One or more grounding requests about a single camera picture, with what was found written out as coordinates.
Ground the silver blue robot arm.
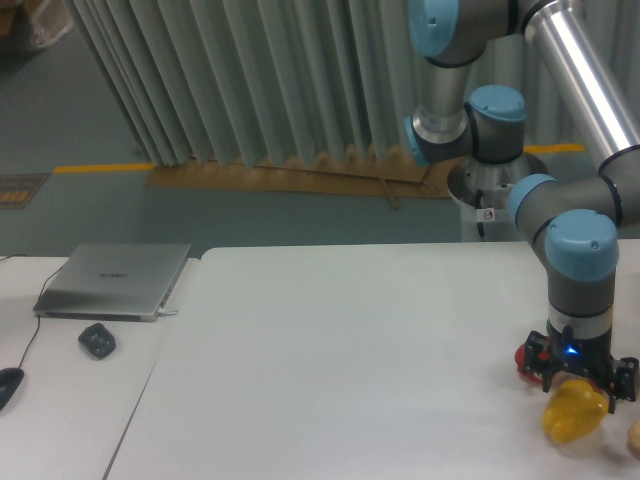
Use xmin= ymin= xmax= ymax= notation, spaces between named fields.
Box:
xmin=405 ymin=1 xmax=639 ymax=403

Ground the silver closed laptop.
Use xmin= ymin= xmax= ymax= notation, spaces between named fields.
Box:
xmin=33 ymin=243 xmax=191 ymax=321

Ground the black earbuds case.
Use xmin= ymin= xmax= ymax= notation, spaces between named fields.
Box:
xmin=78 ymin=323 xmax=117 ymax=360

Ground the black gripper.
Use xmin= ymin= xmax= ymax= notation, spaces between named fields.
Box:
xmin=522 ymin=331 xmax=639 ymax=414

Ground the yellow bell pepper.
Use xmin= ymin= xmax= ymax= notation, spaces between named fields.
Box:
xmin=541 ymin=379 xmax=608 ymax=444

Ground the pale green pleated curtain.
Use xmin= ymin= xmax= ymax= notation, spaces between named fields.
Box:
xmin=58 ymin=0 xmax=640 ymax=170

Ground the black computer mouse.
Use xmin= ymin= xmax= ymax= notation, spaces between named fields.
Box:
xmin=0 ymin=367 xmax=25 ymax=410

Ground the white usb plug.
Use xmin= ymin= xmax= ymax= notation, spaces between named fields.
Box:
xmin=158 ymin=309 xmax=179 ymax=317

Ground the black mouse cable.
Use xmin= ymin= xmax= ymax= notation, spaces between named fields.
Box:
xmin=0 ymin=254 xmax=69 ymax=371

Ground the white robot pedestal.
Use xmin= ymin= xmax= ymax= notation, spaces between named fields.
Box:
xmin=447 ymin=153 xmax=548 ymax=242

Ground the red bell pepper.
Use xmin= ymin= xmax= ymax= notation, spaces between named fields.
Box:
xmin=514 ymin=344 xmax=542 ymax=384

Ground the pale round fruit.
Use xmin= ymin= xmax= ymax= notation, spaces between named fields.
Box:
xmin=627 ymin=419 xmax=640 ymax=456

